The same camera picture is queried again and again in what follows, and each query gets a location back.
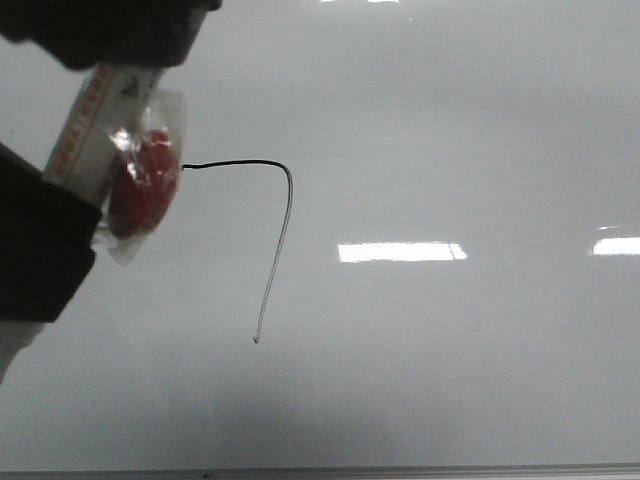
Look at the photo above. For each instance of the red item in plastic bag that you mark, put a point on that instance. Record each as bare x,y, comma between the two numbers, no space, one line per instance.
144,175

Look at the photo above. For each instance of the white whiteboard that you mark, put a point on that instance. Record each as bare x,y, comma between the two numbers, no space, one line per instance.
406,246

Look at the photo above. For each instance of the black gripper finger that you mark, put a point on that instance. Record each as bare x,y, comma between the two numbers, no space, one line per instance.
81,34
46,235

